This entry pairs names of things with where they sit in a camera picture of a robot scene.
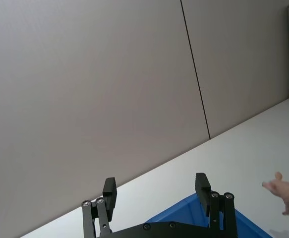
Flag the blue plastic bin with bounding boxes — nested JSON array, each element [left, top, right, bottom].
[[146, 192, 278, 238]]

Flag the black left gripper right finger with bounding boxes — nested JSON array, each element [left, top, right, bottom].
[[195, 173, 238, 237]]

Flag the person's hand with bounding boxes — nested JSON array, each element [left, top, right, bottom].
[[261, 172, 289, 216]]

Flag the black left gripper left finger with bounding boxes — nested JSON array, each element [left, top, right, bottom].
[[81, 177, 117, 238]]

